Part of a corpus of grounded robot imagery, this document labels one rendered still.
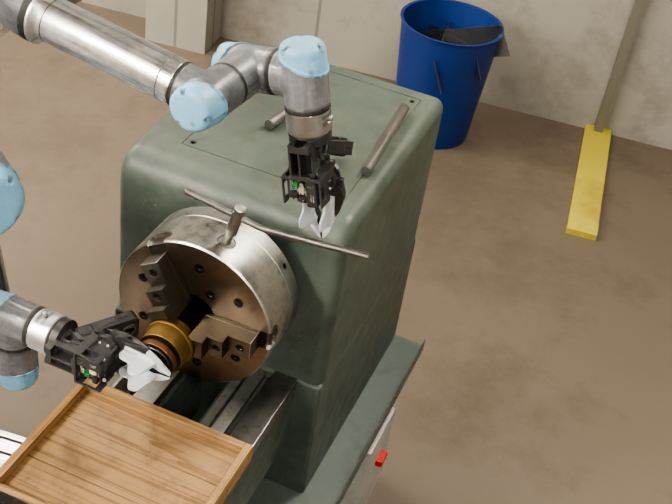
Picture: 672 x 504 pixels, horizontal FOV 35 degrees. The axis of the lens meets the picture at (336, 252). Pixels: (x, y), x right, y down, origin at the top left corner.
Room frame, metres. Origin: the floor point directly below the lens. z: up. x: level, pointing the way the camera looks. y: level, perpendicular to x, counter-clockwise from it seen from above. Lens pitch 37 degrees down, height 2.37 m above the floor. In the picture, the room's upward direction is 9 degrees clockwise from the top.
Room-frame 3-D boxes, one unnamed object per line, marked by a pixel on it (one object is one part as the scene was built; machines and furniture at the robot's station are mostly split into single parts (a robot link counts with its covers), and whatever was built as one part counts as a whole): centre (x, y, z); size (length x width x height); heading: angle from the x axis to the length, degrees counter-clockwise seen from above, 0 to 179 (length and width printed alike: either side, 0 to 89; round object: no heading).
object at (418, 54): (4.10, -0.35, 0.28); 0.49 x 0.45 x 0.57; 83
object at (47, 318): (1.33, 0.47, 1.08); 0.08 x 0.05 x 0.08; 162
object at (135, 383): (1.27, 0.29, 1.07); 0.09 x 0.06 x 0.03; 72
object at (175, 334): (1.34, 0.27, 1.08); 0.09 x 0.09 x 0.09; 73
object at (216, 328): (1.39, 0.16, 1.08); 0.12 x 0.11 x 0.05; 73
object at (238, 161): (1.88, 0.13, 1.06); 0.59 x 0.48 x 0.39; 163
